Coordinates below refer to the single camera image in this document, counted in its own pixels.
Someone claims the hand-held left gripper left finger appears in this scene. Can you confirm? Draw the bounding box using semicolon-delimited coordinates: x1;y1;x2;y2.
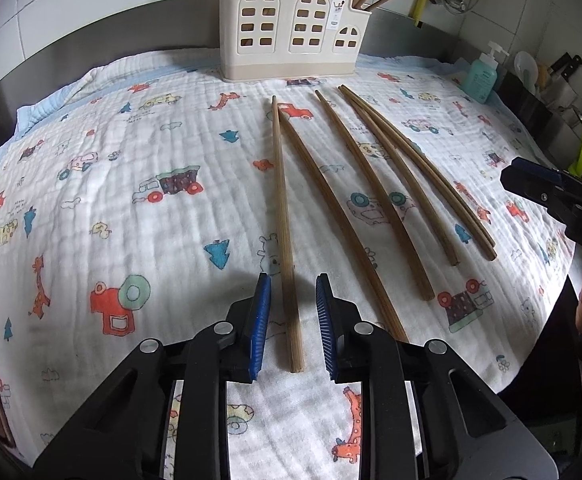
33;272;273;480

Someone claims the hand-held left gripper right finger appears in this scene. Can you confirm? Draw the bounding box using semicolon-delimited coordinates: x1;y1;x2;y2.
315;272;547;480

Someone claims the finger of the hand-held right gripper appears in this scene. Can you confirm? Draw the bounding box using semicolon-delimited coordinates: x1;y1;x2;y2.
515;157;582;183
500;164;572;223

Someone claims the cream plastic utensil holder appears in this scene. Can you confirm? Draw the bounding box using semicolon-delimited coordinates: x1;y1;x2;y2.
219;0;372;82

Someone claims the black utensil caddy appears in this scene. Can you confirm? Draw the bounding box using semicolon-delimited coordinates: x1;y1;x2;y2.
496;72;572;126

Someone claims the white plastic ladle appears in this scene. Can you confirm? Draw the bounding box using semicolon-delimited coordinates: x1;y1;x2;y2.
514;51;539;83

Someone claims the teal pump soap bottle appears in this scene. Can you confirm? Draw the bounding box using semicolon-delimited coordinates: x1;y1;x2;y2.
464;41;509;103

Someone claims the printed muslin cloth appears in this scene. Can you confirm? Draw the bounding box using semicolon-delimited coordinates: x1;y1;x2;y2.
0;49;578;480

